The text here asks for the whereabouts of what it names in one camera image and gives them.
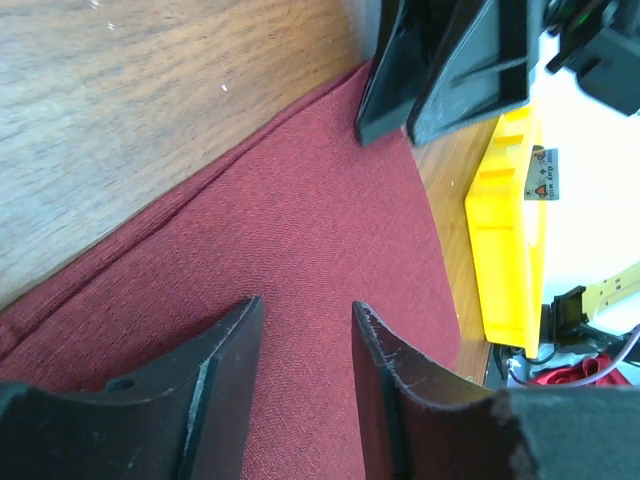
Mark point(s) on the yellow plastic tray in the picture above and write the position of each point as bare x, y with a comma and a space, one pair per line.
508, 234

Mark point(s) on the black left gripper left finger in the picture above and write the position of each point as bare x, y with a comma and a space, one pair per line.
184, 415

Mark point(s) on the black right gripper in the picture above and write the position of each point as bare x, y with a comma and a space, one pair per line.
484, 63

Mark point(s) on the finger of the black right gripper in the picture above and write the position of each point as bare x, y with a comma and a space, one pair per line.
409, 33

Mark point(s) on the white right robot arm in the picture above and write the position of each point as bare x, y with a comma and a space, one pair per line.
573, 322

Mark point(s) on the dark red cloth napkin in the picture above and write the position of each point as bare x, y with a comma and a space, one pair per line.
299, 214

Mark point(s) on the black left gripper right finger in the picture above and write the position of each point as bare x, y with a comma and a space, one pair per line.
419, 420

